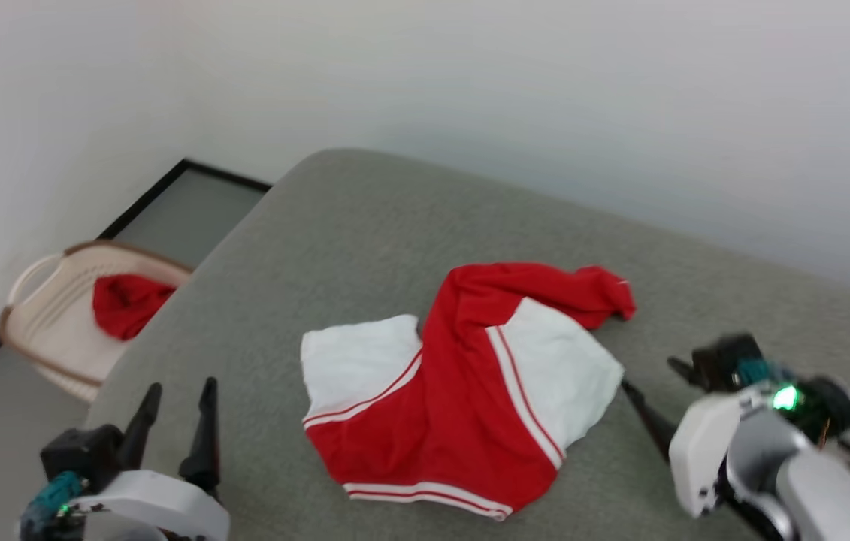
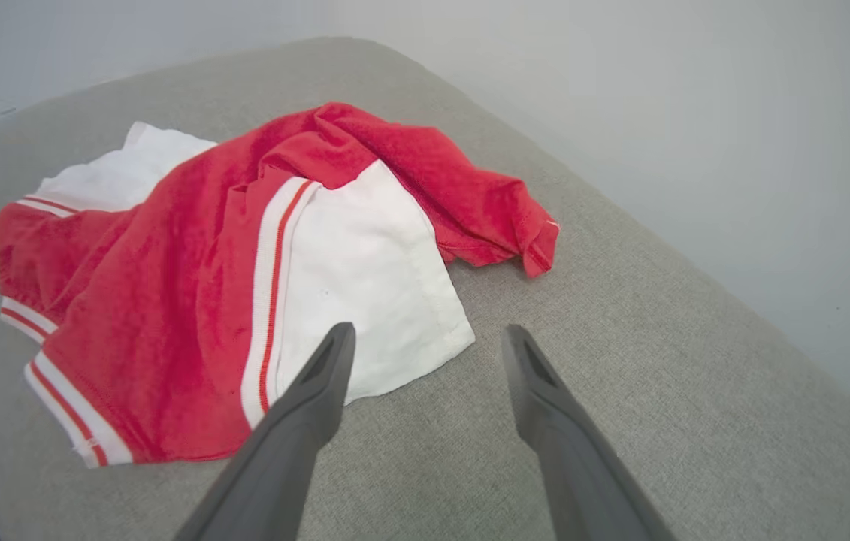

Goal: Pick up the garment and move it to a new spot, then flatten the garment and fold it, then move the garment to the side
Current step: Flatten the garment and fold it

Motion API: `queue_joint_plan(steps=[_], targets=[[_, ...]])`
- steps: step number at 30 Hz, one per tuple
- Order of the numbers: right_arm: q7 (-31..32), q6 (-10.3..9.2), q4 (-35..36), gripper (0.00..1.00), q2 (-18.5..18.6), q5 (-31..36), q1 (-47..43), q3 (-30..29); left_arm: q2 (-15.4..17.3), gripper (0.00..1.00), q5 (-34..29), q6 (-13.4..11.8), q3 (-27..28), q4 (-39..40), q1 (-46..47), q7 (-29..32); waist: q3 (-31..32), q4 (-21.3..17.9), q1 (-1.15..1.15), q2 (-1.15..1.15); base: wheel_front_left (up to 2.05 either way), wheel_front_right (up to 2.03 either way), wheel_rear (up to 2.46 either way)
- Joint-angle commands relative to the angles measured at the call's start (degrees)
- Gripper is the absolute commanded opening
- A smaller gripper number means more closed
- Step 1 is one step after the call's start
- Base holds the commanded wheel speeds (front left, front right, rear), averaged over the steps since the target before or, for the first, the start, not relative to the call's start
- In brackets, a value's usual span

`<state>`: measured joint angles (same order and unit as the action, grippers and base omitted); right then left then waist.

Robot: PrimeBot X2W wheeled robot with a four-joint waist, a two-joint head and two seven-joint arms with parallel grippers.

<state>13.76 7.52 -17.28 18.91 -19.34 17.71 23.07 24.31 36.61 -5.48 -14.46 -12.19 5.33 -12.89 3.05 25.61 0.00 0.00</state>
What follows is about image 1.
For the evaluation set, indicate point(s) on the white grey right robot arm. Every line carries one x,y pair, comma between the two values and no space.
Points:
808,485

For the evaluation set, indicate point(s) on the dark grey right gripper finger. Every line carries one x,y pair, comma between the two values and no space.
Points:
654,424
684,370

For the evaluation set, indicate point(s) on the plain red garment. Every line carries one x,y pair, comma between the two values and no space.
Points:
128,304

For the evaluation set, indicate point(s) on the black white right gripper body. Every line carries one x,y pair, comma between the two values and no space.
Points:
703,451

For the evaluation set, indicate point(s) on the red white basketball jersey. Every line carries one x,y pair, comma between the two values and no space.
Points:
455,391

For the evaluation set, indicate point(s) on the beige plastic laundry basket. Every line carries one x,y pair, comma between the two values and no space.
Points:
56,315

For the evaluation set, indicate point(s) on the grey fabric sofa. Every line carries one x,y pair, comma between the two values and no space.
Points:
364,240

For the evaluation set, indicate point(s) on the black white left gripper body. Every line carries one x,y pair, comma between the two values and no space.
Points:
86,454

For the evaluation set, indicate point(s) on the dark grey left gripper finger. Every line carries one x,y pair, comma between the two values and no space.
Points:
140,436
203,451

